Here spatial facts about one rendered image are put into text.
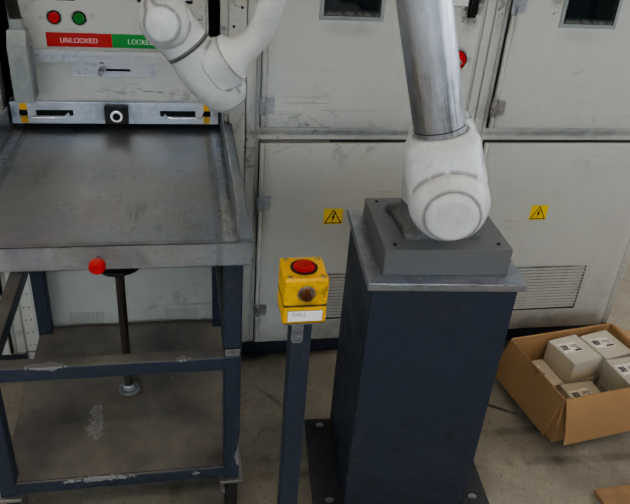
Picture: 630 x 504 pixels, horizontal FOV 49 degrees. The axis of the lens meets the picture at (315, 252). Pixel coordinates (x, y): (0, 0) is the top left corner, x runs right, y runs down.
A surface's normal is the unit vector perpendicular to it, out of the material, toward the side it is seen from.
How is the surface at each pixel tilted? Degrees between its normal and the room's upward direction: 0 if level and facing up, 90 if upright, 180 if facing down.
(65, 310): 90
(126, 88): 90
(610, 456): 0
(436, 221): 92
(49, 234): 0
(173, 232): 0
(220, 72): 90
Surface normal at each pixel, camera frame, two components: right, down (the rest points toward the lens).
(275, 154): 0.17, 0.51
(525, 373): -0.90, -0.13
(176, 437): 0.07, -0.86
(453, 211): -0.07, 0.56
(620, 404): 0.31, 0.16
